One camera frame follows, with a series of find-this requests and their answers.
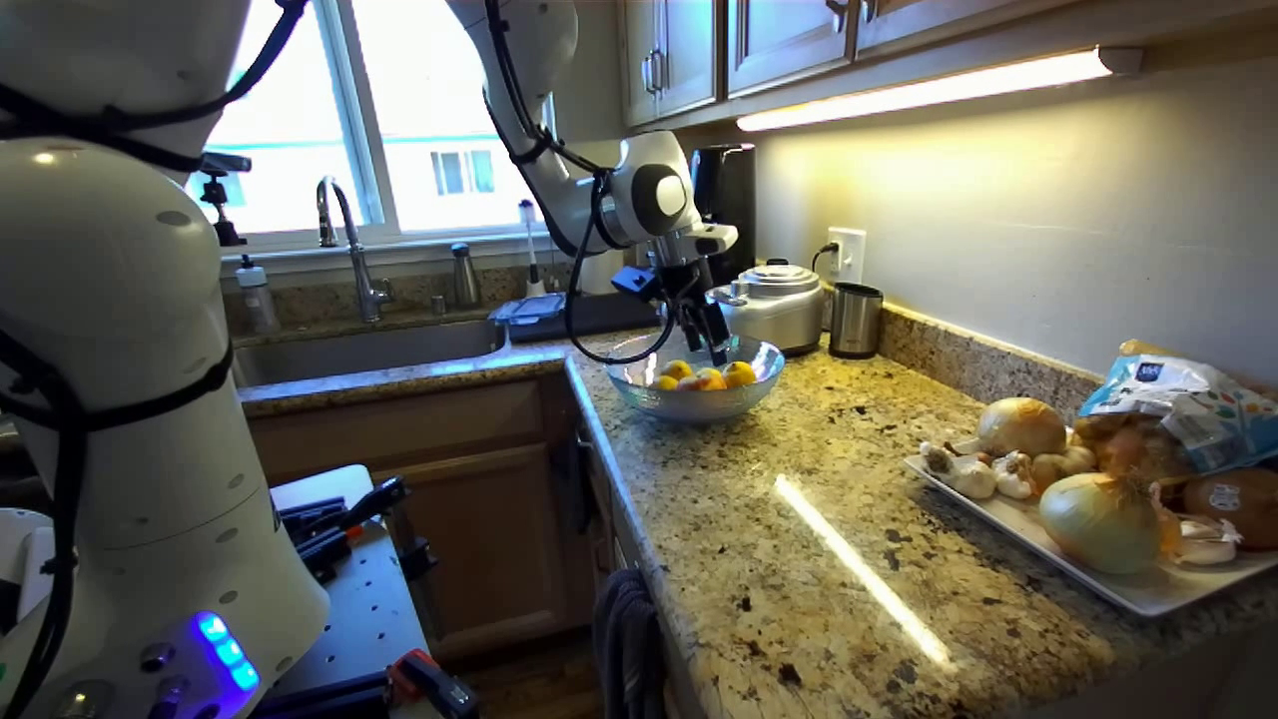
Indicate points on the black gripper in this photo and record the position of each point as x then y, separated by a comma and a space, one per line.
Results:
694, 281

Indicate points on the yellow-green lemon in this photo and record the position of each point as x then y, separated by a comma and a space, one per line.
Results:
714, 382

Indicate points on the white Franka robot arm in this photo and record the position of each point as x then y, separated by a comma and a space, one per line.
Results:
120, 345

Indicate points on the yellow lemon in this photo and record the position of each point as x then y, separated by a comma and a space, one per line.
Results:
741, 373
675, 373

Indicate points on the clear glass bowl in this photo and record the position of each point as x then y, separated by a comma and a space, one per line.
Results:
694, 401

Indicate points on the black coffee maker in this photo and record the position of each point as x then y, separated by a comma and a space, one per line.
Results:
727, 201

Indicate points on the stainless steel cup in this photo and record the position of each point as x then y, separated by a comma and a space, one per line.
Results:
858, 322

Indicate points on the blue sponge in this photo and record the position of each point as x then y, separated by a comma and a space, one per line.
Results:
529, 316

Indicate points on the dish brush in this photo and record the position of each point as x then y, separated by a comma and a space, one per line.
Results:
533, 246

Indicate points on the chrome sink sprayer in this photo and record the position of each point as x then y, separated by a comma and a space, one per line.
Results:
464, 276

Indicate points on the white mushroom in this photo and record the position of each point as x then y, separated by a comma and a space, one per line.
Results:
1027, 477
977, 482
938, 455

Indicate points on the wooden upper kitchen cabinets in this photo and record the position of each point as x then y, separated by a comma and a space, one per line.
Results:
802, 43

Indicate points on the blue-grey hanging dish towel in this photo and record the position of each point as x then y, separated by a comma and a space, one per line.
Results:
625, 644

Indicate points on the small brown onion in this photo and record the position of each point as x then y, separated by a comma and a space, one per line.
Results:
1025, 425

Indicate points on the wooden lower kitchen cabinet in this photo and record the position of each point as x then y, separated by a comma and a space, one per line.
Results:
452, 531

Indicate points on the under-cabinet light strip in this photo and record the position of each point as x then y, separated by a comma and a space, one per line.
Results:
934, 88

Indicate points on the kitchen sink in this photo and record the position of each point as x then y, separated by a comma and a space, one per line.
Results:
374, 348

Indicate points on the chrome kitchen faucet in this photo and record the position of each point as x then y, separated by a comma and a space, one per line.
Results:
357, 261

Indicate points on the kitchen window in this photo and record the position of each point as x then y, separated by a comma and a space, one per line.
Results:
362, 122

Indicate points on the black hand tool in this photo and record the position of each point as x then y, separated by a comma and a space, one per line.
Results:
340, 521

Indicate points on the white rectangular tray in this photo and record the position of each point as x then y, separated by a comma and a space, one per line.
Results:
1065, 566

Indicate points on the large yellow onion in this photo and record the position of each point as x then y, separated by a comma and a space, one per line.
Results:
1101, 521

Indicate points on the robot mounting table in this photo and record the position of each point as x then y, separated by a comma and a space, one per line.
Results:
353, 600

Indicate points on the clear soap bottle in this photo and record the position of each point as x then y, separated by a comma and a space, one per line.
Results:
259, 300

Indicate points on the blue white plastic bag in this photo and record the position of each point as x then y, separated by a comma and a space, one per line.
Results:
1184, 401

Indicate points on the white garlic bulb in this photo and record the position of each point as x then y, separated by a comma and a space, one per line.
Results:
1202, 539

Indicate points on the white wall outlet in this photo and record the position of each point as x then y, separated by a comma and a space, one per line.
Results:
850, 254

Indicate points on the black camera on tripod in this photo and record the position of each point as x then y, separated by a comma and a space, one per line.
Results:
220, 193

